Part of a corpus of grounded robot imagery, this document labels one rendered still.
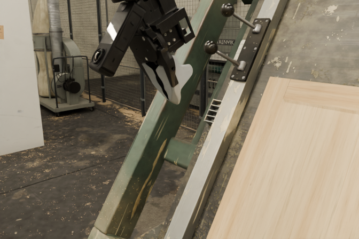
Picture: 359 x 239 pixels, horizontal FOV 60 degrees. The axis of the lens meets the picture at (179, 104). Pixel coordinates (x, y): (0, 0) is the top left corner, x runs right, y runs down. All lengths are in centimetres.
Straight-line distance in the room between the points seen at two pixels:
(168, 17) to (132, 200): 64
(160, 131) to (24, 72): 326
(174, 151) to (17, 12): 333
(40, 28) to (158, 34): 580
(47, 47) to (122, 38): 576
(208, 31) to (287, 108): 43
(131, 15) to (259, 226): 52
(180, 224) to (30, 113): 354
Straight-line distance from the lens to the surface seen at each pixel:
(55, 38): 601
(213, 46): 82
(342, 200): 71
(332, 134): 75
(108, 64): 45
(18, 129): 422
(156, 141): 97
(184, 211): 82
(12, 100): 413
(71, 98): 566
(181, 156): 96
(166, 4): 50
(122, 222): 100
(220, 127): 83
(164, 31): 48
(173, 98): 53
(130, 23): 47
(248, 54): 89
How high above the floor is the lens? 148
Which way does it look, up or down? 14 degrees down
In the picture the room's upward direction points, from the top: straight up
